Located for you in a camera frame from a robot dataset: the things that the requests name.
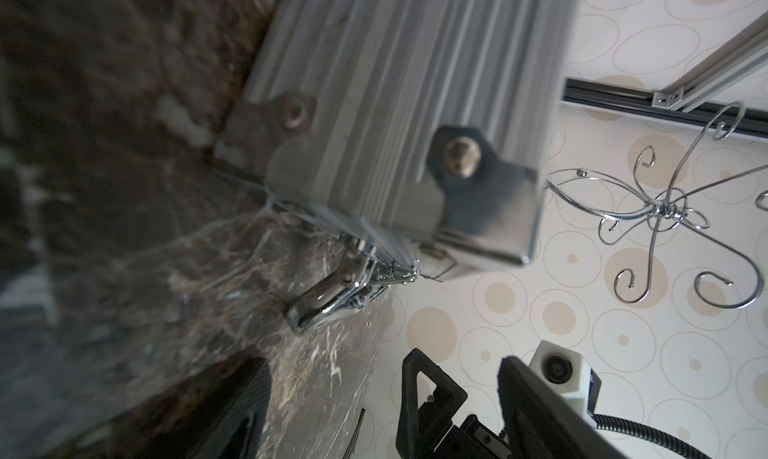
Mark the silver aluminium poker case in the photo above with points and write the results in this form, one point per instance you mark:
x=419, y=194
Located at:
x=415, y=131

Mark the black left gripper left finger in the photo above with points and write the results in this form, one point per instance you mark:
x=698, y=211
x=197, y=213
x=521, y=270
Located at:
x=218, y=413

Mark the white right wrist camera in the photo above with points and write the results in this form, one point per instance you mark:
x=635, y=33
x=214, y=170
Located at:
x=570, y=376

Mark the horizontal aluminium rail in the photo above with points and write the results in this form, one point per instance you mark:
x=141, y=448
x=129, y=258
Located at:
x=732, y=62

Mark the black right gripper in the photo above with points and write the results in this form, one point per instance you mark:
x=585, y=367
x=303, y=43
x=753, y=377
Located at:
x=421, y=426

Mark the chrome hook stand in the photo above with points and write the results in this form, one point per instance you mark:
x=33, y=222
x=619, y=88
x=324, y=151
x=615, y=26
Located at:
x=664, y=211

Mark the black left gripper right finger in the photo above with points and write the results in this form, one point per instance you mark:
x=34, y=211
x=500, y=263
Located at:
x=539, y=423

